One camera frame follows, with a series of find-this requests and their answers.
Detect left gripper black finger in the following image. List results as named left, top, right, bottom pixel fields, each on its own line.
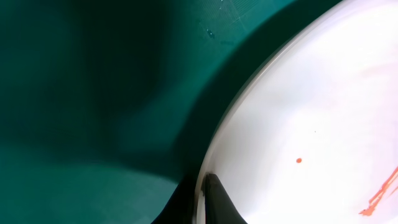
left=202, top=173, right=247, bottom=224

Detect white plate with stain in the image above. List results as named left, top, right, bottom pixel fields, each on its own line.
left=193, top=0, right=397, bottom=223

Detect teal plastic tray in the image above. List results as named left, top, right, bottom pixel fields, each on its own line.
left=1, top=0, right=335, bottom=223

